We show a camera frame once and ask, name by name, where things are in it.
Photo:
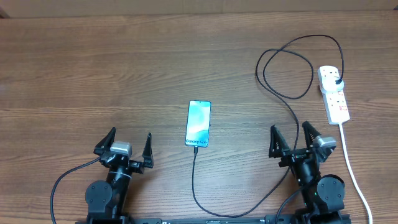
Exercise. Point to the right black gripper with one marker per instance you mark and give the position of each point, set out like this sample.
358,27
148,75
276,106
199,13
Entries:
280,146

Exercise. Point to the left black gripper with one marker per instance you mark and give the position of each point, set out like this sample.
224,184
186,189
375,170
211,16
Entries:
138,167

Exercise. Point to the Galaxy S24+ smartphone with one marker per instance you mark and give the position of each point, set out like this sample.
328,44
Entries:
198,123

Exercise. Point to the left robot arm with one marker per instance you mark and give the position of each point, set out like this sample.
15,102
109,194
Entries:
106,198

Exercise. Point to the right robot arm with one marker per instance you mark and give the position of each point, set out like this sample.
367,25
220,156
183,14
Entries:
322,195

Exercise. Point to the white charger plug adapter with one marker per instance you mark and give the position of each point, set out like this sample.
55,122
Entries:
331,85

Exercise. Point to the white power strip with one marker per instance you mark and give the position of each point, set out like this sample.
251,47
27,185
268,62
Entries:
335,103

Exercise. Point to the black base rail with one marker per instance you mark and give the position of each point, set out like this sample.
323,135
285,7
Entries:
211,221

